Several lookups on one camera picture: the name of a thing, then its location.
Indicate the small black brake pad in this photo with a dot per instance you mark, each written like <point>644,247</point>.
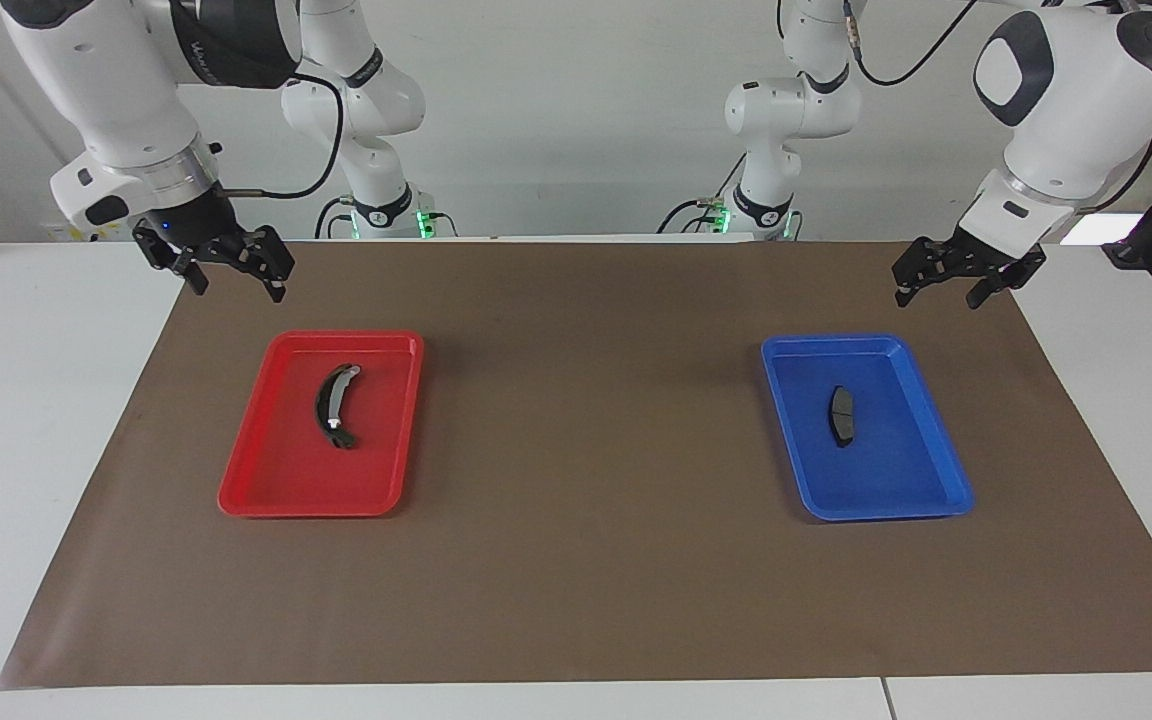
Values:
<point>842,418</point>

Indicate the curved black brake pad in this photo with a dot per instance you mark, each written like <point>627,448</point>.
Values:
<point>328,400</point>

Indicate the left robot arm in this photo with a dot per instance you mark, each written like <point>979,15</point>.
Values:
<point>1086,110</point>

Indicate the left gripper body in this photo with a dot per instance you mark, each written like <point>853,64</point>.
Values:
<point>979,249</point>

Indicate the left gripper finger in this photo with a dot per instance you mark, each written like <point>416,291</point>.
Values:
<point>924,268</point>
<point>1008,276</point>

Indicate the blue plastic tray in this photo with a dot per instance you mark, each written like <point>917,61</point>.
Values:
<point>896,480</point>

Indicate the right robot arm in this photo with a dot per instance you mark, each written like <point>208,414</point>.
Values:
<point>106,90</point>

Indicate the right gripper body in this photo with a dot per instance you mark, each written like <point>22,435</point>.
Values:
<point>194,216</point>

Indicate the red plastic tray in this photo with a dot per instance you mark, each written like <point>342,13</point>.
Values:
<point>306,480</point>

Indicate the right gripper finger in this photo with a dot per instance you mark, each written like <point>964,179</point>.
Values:
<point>266,258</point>
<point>176,260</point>

